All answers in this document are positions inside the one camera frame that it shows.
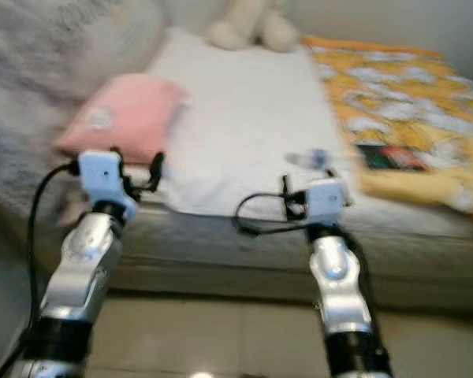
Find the cream plush toy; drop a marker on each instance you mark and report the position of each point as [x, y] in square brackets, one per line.
[248, 24]

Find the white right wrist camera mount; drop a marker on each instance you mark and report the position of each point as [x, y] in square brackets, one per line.
[327, 201]

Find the dark green red book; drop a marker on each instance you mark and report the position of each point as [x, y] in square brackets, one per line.
[394, 157]

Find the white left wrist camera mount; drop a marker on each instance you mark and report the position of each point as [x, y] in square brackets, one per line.
[105, 179]

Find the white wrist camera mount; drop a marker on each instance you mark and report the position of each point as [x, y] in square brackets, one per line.
[327, 201]
[105, 179]

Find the clear plastic water bottle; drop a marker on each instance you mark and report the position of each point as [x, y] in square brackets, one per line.
[311, 159]

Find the yellow cartoon egg quilt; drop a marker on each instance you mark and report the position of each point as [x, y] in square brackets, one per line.
[402, 94]

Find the pink pillow with bunny print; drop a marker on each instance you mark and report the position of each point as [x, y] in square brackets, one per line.
[122, 116]

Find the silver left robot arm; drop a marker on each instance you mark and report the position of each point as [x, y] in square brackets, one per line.
[83, 276]

